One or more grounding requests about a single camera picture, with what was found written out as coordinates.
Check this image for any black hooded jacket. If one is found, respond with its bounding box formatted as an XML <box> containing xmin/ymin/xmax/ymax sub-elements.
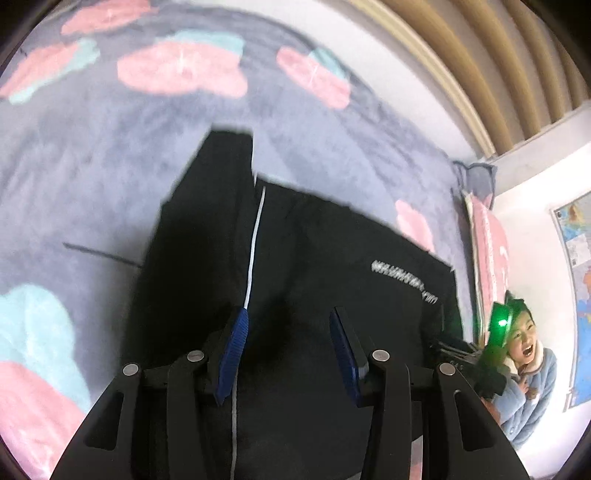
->
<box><xmin>121</xmin><ymin>131</ymin><xmax>463</xmax><ymax>479</ymax></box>

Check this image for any person in blue pajamas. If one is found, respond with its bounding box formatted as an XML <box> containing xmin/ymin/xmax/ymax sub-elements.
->
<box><xmin>492</xmin><ymin>294</ymin><xmax>557</xmax><ymax>450</ymax></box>

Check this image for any pink patterned pillow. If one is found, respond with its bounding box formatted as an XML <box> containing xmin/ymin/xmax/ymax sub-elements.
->
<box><xmin>464</xmin><ymin>193</ymin><xmax>509</xmax><ymax>347</ymax></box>

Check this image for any grey pillow behind pink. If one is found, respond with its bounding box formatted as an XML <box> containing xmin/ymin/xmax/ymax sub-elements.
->
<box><xmin>453</xmin><ymin>161</ymin><xmax>497</xmax><ymax>209</ymax></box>

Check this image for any grey floral bed blanket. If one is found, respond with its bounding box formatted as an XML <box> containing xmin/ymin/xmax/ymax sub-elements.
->
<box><xmin>1</xmin><ymin>1</ymin><xmax>474</xmax><ymax>479</ymax></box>

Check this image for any brown striped window blind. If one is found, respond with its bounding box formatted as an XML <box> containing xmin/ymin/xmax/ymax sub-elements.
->
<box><xmin>353</xmin><ymin>0</ymin><xmax>590</xmax><ymax>158</ymax></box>

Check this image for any wall map poster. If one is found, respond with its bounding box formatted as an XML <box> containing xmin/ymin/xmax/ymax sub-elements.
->
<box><xmin>552</xmin><ymin>193</ymin><xmax>590</xmax><ymax>409</ymax></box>

